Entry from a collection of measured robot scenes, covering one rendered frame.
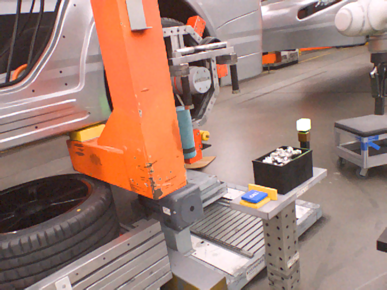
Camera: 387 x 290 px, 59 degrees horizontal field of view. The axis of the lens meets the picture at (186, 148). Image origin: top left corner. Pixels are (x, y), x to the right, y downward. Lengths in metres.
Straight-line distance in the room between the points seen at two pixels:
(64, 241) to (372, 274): 1.25
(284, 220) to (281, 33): 3.02
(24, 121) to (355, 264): 1.53
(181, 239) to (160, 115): 0.70
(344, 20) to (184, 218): 0.99
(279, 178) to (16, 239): 0.93
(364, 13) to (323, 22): 2.74
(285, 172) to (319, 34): 2.89
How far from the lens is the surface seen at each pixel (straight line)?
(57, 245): 1.31
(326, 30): 4.05
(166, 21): 1.91
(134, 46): 1.14
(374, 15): 1.30
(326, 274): 1.68
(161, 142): 1.21
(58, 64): 1.61
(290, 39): 4.14
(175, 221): 1.57
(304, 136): 1.49
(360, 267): 1.74
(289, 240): 1.45
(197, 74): 1.70
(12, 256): 1.33
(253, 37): 2.46
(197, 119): 1.92
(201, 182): 2.09
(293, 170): 1.34
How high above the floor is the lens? 1.03
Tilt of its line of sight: 17 degrees down
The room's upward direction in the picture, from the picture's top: 9 degrees counter-clockwise
